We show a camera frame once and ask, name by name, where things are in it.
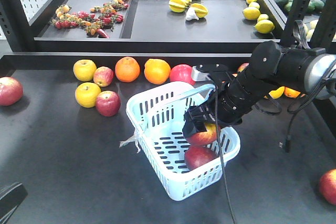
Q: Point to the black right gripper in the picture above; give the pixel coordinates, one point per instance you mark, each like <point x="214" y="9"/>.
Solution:
<point x="222" y="107"/>

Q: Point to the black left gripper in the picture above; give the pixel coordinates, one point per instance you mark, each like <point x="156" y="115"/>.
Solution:
<point x="11" y="197"/>

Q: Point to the red apple front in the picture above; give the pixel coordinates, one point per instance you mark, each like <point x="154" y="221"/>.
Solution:
<point x="203" y="138"/>

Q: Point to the light blue plastic basket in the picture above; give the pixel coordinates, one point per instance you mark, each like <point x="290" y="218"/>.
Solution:
<point x="158" y="118"/>

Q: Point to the red apple front edge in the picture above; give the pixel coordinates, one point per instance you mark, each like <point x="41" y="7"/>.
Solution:
<point x="327" y="186"/>

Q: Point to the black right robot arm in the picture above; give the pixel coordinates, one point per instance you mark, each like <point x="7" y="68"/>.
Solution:
<point x="270" y="66"/>

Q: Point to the bright red apple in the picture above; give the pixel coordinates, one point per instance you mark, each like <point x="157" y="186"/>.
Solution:
<point x="181" y="72"/>

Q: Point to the dark red apple back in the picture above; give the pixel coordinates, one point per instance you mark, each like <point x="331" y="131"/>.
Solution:
<point x="242" y="67"/>

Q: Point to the orange left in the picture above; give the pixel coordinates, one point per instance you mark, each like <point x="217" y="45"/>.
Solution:
<point x="127" y="69"/>

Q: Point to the dark red small apple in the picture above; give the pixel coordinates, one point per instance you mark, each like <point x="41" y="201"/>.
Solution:
<point x="108" y="103"/>

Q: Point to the yellow round fruit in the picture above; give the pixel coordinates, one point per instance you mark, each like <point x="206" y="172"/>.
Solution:
<point x="275" y="94"/>

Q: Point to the small pink apple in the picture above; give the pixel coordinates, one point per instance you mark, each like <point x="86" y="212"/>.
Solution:
<point x="103" y="76"/>

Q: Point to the red apple far corner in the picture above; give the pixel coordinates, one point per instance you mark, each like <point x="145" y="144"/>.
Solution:
<point x="11" y="91"/>

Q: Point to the large orange right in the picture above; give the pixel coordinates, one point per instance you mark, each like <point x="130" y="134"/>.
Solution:
<point x="291" y="93"/>

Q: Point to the yellow apple front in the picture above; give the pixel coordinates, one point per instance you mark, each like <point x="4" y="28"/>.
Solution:
<point x="86" y="94"/>

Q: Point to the yellow apple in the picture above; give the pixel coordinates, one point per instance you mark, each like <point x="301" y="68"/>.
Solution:
<point x="84" y="70"/>
<point x="86" y="94"/>

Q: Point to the white garlic bulb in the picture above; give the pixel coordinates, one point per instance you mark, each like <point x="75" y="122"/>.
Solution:
<point x="191" y="15"/>

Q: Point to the yellow apple back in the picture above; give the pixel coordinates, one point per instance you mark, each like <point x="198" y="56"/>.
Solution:
<point x="84" y="70"/>

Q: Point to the black upper display shelf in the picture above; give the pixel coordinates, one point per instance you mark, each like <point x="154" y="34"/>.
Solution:
<point x="148" y="26"/>

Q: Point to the cherry tomato pile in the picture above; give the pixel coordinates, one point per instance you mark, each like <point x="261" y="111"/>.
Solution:
<point x="95" y="22"/>

